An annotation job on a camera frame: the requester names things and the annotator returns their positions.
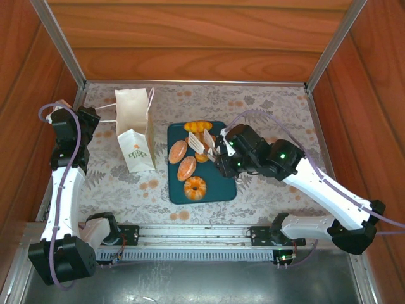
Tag metal serving tongs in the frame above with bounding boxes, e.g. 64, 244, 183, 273
187, 129, 222, 160

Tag oval sugared fake bread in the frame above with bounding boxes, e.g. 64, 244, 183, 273
168, 140, 189, 165
177, 155, 197, 182

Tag ring-shaped fake bread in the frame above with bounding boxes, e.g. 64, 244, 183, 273
183, 176, 208, 201

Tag printed white paper bag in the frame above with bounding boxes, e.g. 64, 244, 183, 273
94, 87, 157, 174

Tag striped croissant fake bread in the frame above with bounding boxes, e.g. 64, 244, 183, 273
185, 132, 217, 146

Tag yellow-orange long fake bread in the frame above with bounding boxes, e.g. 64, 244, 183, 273
183, 121, 213, 133

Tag teal plastic tray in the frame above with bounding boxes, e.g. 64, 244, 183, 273
166, 120, 238, 205

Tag floral tablecloth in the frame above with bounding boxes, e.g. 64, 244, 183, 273
50, 82, 344, 224

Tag grey metal sheet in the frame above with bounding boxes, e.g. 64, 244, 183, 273
22, 249, 363, 304

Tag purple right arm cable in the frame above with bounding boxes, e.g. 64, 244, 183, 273
226, 110, 405, 269

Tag thin aluminium wall rail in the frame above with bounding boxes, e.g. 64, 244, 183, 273
85, 79, 307, 87

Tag aluminium corner post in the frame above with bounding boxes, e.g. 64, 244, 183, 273
30, 0, 88, 89
305, 0, 368, 92

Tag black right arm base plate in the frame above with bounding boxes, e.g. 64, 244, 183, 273
249, 225, 307, 247

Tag aluminium mounting rail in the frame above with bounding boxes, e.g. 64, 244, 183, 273
20, 221, 363, 251

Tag white slotted cable duct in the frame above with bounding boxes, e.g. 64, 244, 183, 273
94, 248, 349, 262

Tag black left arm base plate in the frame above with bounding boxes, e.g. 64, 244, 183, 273
104, 224, 140, 246

